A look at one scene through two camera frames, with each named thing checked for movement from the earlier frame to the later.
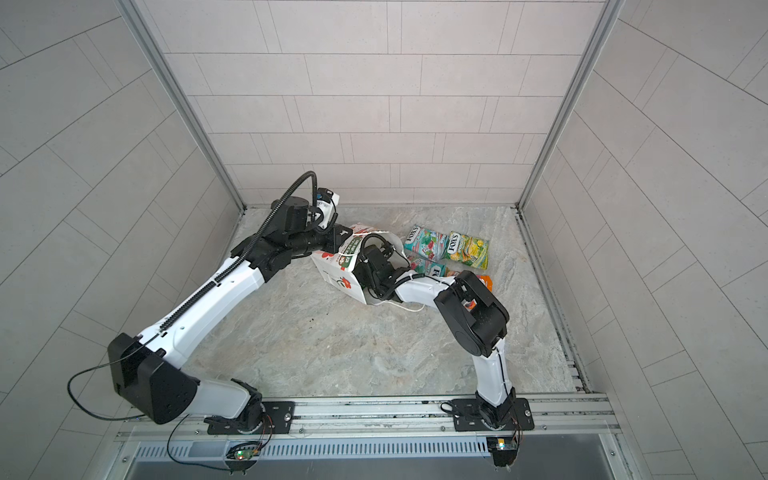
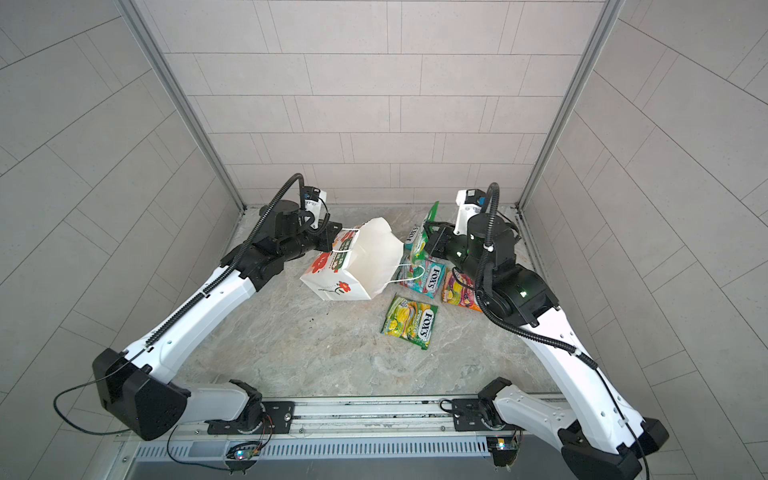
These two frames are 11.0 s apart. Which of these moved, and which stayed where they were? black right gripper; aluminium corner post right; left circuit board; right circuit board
Moved: black right gripper
Stayed: right circuit board; left circuit board; aluminium corner post right
